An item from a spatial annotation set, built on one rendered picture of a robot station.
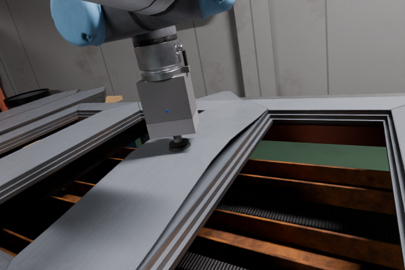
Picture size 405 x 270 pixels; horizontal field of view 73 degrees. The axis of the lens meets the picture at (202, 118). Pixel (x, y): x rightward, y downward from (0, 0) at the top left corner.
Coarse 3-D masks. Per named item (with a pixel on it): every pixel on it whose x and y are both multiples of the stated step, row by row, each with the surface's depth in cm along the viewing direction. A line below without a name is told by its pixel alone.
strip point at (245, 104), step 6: (234, 102) 82; (240, 102) 81; (246, 102) 80; (252, 102) 79; (210, 108) 80; (216, 108) 79; (222, 108) 78; (228, 108) 77; (234, 108) 76; (240, 108) 75; (246, 108) 75; (252, 108) 74
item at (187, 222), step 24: (72, 120) 108; (264, 120) 68; (288, 120) 69; (312, 120) 66; (336, 120) 63; (360, 120) 61; (384, 120) 59; (0, 144) 87; (96, 144) 77; (240, 144) 56; (48, 168) 66; (216, 168) 49; (240, 168) 52; (0, 192) 57; (192, 192) 43; (216, 192) 45; (192, 216) 39; (168, 240) 35; (192, 240) 38; (144, 264) 32; (168, 264) 34
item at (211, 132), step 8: (200, 128) 61; (208, 128) 61; (216, 128) 60; (224, 128) 59; (232, 128) 58; (240, 128) 58; (184, 136) 57; (192, 136) 56; (200, 136) 56; (208, 136) 55; (216, 136) 54; (224, 136) 54; (232, 136) 53
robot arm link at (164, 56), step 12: (144, 48) 43; (156, 48) 43; (168, 48) 44; (180, 48) 46; (144, 60) 44; (156, 60) 44; (168, 60) 44; (180, 60) 46; (144, 72) 47; (156, 72) 45
